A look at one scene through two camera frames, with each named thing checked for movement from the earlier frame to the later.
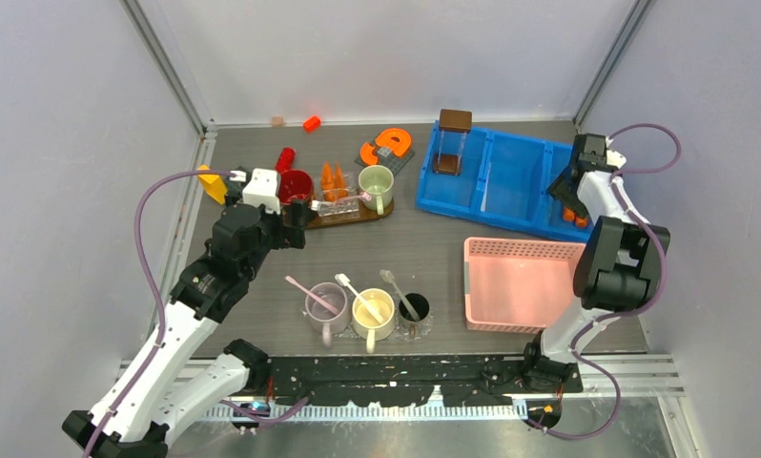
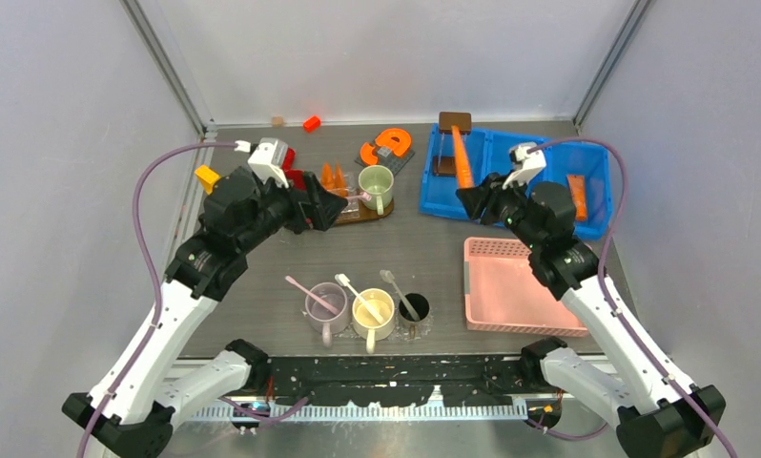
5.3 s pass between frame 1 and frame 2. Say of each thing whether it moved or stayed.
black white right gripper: moved
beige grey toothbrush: stayed
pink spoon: stayed
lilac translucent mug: stayed
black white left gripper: moved
